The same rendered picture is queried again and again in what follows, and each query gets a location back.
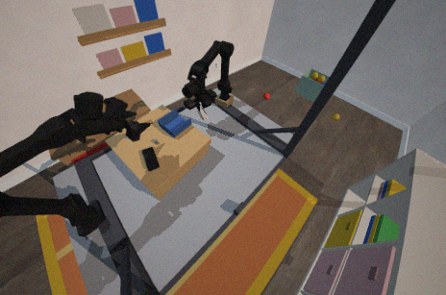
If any blue open tray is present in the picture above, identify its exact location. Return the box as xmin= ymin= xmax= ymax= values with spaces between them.
xmin=158 ymin=109 xmax=190 ymax=137

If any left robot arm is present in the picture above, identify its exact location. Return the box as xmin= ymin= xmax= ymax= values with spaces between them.
xmin=0 ymin=91 xmax=128 ymax=228

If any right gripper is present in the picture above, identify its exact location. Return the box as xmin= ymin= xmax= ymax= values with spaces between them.
xmin=184 ymin=89 xmax=216 ymax=111

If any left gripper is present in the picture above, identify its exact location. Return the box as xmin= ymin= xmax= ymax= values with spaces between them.
xmin=101 ymin=111 xmax=151 ymax=141

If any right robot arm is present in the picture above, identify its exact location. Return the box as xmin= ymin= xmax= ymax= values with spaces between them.
xmin=182 ymin=40 xmax=235 ymax=108

